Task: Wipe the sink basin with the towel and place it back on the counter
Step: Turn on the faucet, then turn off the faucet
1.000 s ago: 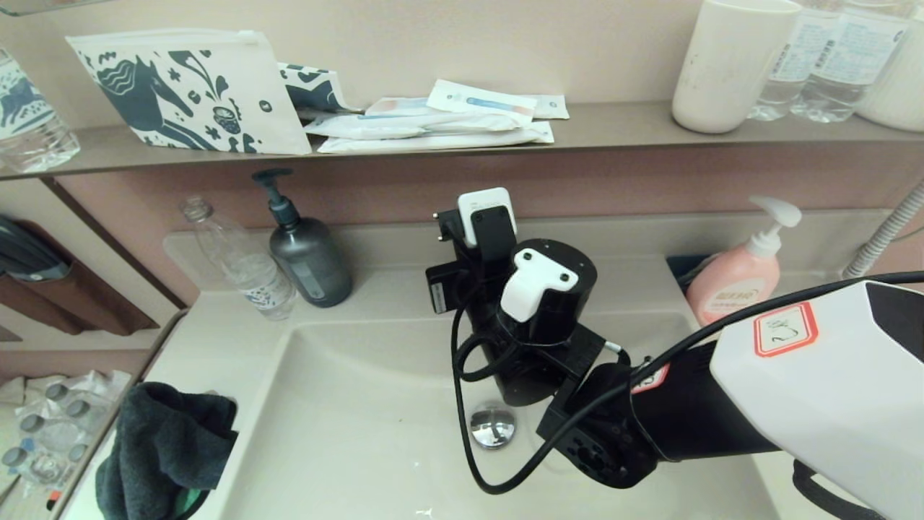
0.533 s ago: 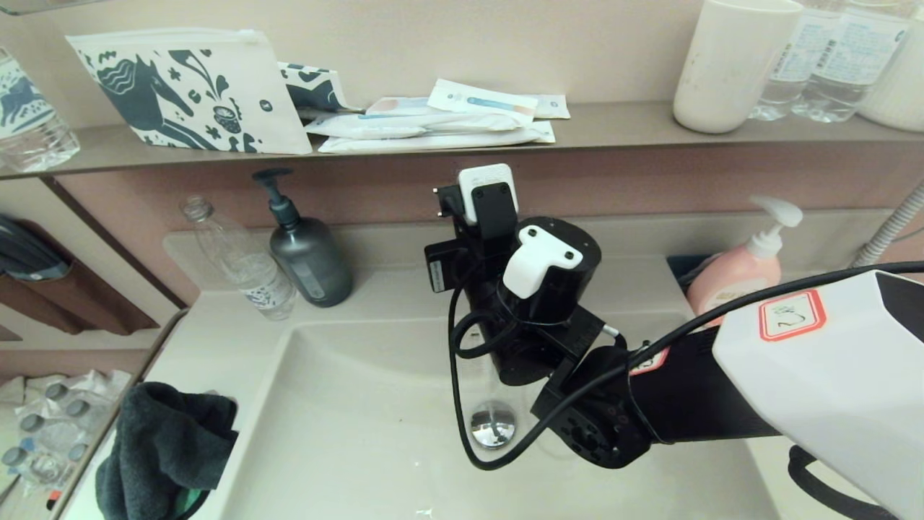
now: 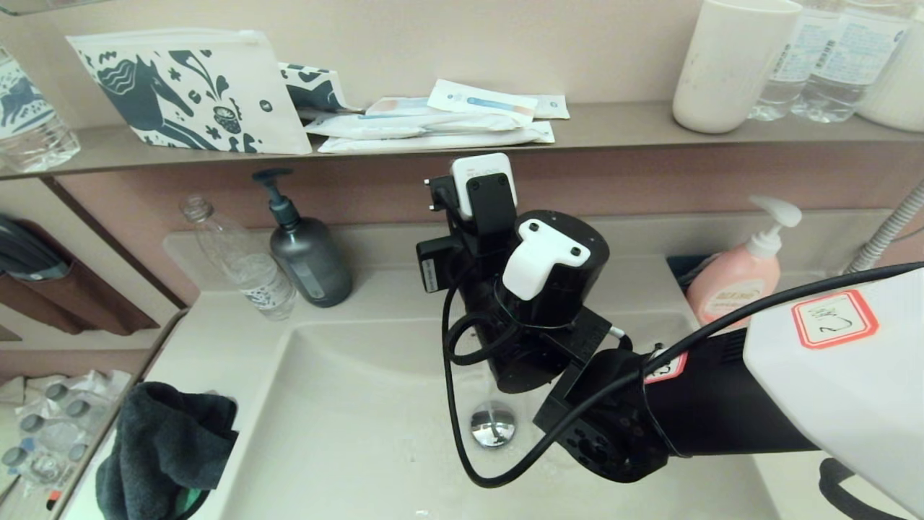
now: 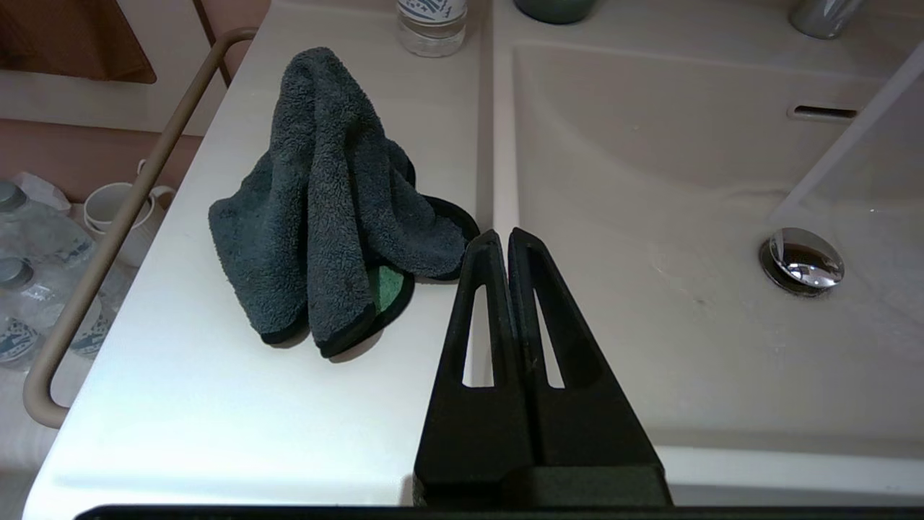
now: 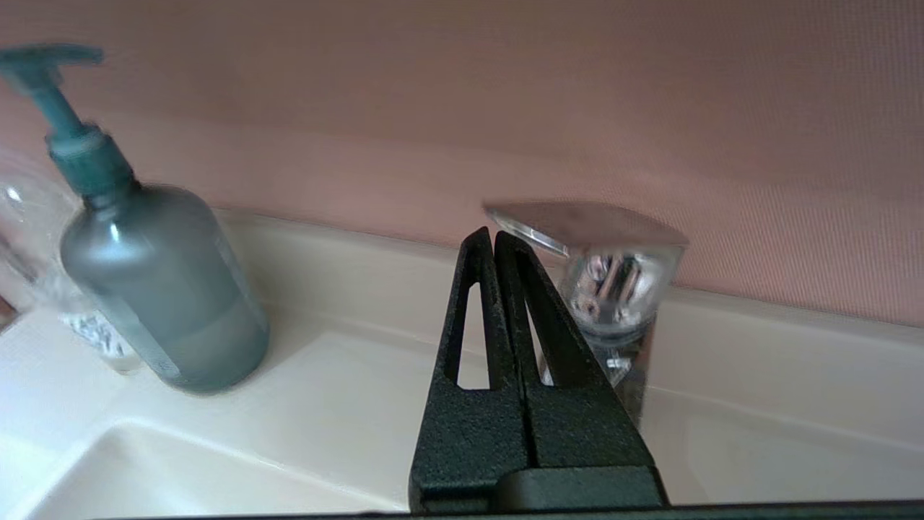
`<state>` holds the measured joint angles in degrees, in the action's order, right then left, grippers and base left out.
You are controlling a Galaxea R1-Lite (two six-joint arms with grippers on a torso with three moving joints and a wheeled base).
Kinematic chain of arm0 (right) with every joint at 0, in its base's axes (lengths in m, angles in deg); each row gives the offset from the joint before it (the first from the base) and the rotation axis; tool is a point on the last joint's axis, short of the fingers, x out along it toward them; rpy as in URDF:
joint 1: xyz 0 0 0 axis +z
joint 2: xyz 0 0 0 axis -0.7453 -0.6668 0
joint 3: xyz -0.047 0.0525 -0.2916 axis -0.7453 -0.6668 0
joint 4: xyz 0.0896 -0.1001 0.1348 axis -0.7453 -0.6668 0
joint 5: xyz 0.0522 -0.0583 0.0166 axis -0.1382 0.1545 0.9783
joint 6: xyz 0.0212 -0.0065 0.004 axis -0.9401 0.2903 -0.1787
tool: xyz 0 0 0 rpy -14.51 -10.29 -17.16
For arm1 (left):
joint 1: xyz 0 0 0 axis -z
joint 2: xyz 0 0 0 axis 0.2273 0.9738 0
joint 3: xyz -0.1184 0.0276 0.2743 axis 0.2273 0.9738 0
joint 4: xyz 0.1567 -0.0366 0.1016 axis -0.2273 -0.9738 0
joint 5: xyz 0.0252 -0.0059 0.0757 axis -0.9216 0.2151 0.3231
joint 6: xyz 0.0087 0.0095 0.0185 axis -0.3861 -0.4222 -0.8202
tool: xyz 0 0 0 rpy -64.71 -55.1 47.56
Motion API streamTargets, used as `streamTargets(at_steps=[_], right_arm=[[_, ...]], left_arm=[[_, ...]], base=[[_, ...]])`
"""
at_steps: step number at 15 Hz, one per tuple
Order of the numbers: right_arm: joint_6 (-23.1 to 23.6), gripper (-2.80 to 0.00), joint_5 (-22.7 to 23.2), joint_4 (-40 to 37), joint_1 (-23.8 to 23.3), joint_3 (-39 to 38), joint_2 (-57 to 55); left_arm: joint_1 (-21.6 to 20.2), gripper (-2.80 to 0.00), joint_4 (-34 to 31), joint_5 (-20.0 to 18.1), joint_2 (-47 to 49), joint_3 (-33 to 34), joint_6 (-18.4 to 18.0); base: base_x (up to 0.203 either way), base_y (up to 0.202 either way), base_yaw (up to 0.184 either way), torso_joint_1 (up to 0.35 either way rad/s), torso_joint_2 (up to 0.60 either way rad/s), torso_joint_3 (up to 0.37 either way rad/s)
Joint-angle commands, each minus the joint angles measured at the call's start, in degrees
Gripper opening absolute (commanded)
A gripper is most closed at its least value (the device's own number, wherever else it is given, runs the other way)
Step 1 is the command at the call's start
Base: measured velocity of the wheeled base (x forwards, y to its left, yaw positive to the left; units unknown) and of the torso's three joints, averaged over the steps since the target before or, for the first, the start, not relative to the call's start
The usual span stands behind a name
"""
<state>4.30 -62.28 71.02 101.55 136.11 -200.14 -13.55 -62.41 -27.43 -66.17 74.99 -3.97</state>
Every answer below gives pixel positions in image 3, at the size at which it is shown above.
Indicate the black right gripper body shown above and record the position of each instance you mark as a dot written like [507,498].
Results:
[476,253]

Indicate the dark grey terry towel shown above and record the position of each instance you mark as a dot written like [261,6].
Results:
[166,440]

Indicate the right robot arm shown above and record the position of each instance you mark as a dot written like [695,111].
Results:
[830,375]

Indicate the white ceramic sink basin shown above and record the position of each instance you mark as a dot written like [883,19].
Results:
[346,433]

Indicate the long white sachet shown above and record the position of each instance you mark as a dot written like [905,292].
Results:
[375,128]
[433,141]

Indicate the white sachet blue stripe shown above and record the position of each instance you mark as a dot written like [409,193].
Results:
[480,101]

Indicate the small white sachet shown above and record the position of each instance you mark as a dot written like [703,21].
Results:
[553,107]

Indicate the dark grey pump bottle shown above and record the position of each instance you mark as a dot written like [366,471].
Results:
[310,267]

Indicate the white sachet peach print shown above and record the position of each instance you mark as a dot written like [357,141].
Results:
[393,107]

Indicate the chrome drain stopper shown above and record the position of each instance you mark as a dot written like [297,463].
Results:
[493,427]

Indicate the dark blue packet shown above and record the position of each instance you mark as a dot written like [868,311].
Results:
[682,269]

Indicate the empty clear plastic bottle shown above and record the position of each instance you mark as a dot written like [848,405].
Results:
[253,278]

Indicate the small blue print pouch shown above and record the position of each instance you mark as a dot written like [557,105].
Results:
[317,90]

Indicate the pink soap pump bottle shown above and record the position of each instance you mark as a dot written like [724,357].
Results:
[736,282]

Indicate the plain white cup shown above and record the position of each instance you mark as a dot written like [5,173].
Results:
[725,72]

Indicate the large horse print pouch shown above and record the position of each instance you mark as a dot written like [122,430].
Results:
[180,94]

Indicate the clear water bottle white label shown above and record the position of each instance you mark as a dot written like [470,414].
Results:
[787,72]
[848,65]

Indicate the brown fabric holder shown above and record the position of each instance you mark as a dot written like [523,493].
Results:
[108,303]

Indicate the black hair dryer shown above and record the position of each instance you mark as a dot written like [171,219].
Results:
[29,256]

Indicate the plastic wrapped bottle pack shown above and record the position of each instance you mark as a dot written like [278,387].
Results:
[58,426]

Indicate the white ribbed mug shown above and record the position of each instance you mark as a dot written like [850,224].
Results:
[902,87]

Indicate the clear water bottle blue print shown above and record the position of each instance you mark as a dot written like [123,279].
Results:
[32,126]

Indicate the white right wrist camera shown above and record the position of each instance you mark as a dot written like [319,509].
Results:
[482,177]

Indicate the beige wall shelf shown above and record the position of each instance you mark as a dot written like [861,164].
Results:
[613,126]

